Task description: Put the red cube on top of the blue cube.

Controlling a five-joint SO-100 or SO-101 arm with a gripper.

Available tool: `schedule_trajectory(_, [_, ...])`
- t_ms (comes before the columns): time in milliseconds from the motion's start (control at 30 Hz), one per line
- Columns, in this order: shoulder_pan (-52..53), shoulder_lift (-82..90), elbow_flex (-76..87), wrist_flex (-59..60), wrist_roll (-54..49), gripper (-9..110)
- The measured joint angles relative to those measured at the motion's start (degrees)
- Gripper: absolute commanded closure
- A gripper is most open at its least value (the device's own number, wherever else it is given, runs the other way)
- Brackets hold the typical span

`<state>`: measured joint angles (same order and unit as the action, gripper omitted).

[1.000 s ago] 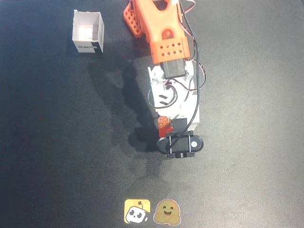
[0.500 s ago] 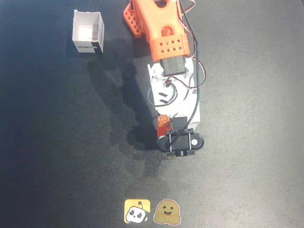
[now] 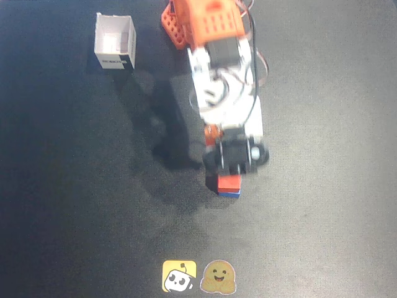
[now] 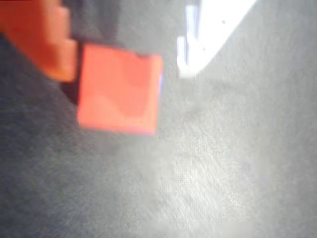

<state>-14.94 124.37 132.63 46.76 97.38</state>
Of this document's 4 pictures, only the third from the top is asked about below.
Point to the hugging face emoji sticker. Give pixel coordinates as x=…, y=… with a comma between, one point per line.
x=218, y=277

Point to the orange lattice robot base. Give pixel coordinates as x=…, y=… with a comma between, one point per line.
x=173, y=28

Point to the white open cardboard box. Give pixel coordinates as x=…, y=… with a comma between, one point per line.
x=114, y=40

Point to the orange and white robot arm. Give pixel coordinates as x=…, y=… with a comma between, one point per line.
x=223, y=87

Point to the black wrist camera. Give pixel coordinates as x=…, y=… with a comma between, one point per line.
x=259, y=153

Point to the yellow robot face sticker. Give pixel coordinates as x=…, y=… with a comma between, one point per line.
x=179, y=276

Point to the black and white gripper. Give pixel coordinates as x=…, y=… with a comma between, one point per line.
x=234, y=154

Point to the blue cube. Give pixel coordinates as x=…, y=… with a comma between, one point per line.
x=229, y=195

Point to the red cube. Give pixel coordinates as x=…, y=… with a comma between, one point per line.
x=229, y=183

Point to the dark grey felt mat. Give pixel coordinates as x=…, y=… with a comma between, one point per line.
x=93, y=186

